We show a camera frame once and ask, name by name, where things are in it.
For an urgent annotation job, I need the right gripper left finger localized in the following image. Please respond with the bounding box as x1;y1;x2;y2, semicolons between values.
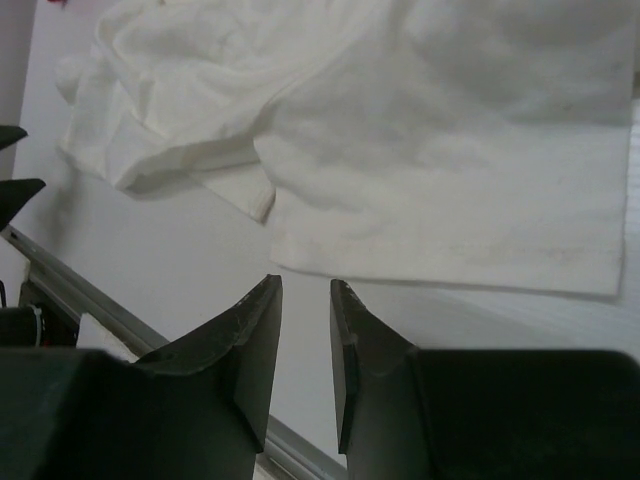
136;275;283;453

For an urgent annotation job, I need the white t shirt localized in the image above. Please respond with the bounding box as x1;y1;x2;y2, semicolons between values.
56;1;639;295

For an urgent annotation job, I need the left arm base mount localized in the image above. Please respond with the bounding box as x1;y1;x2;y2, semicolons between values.
1;281;79;348

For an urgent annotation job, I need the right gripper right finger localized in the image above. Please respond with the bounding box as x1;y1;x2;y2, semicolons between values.
330;279;417;454

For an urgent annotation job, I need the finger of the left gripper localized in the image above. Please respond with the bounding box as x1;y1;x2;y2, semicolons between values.
0;179;46;228
0;125;28;150

